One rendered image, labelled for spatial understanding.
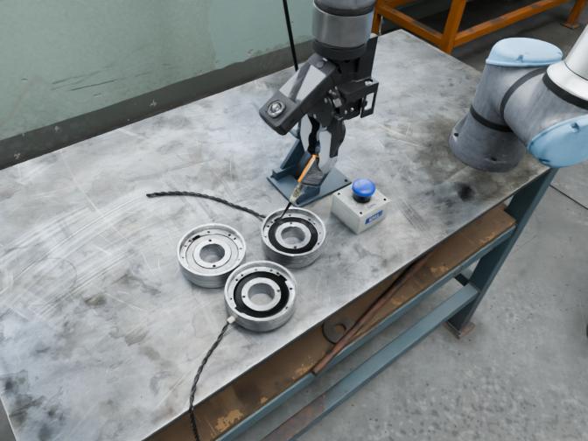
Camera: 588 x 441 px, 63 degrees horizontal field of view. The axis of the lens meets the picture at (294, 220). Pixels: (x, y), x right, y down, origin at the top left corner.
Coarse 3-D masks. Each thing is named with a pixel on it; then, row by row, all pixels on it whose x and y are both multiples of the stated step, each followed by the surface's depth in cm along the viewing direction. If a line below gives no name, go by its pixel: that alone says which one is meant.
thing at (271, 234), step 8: (272, 224) 80; (280, 224) 80; (304, 224) 80; (272, 232) 79; (312, 232) 79; (272, 240) 78; (312, 240) 78; (280, 248) 77; (288, 248) 77; (296, 248) 77; (304, 248) 77
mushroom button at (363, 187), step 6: (360, 180) 82; (366, 180) 82; (354, 186) 81; (360, 186) 81; (366, 186) 81; (372, 186) 81; (354, 192) 81; (360, 192) 80; (366, 192) 80; (372, 192) 80
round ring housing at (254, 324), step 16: (240, 272) 73; (272, 272) 73; (288, 272) 72; (256, 288) 73; (272, 288) 72; (256, 304) 69; (272, 304) 69; (288, 304) 69; (240, 320) 68; (256, 320) 66; (272, 320) 67
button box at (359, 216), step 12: (336, 192) 84; (348, 192) 84; (336, 204) 84; (348, 204) 82; (360, 204) 82; (372, 204) 82; (384, 204) 82; (336, 216) 86; (348, 216) 83; (360, 216) 80; (372, 216) 82; (384, 216) 85; (360, 228) 82
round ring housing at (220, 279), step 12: (192, 228) 77; (204, 228) 78; (216, 228) 78; (228, 228) 78; (180, 240) 75; (192, 240) 78; (216, 240) 77; (240, 240) 77; (180, 252) 75; (204, 252) 77; (216, 252) 78; (228, 252) 76; (240, 252) 76; (180, 264) 73; (204, 264) 74; (216, 264) 74; (240, 264) 73; (192, 276) 72; (204, 276) 71; (216, 276) 71; (228, 276) 73
